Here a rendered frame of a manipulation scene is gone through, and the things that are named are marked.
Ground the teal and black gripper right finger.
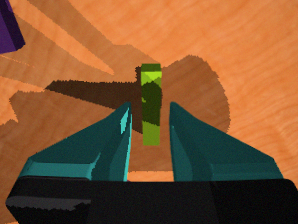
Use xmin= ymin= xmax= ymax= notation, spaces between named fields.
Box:
xmin=169 ymin=102 xmax=284 ymax=181

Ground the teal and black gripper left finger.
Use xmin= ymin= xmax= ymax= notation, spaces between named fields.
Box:
xmin=17 ymin=102 xmax=132 ymax=181

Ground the lime green rod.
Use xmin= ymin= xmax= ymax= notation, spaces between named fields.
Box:
xmin=141 ymin=63 xmax=161 ymax=146

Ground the purple rod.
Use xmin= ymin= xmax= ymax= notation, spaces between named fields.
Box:
xmin=0 ymin=0 xmax=26 ymax=54

